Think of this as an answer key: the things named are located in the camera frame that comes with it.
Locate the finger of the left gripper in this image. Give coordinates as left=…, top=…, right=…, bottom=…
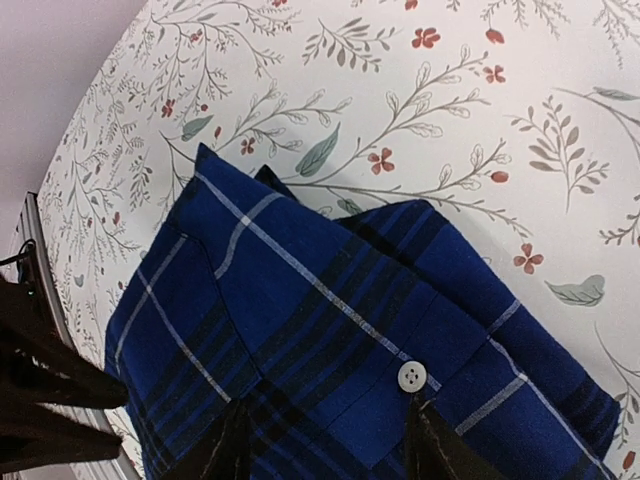
left=1, top=279, right=128, bottom=409
left=1, top=399, right=122, bottom=473

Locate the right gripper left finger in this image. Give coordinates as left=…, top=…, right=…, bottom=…
left=161, top=399, right=252, bottom=480

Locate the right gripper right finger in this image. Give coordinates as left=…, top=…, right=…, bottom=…
left=404, top=399, right=505, bottom=480

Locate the blue plaid long sleeve shirt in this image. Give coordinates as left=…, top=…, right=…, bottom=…
left=105, top=146, right=620, bottom=479

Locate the floral tablecloth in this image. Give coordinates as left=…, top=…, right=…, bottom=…
left=38, top=1, right=639, bottom=479

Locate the aluminium front rail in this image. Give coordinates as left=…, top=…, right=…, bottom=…
left=11, top=192, right=141, bottom=480

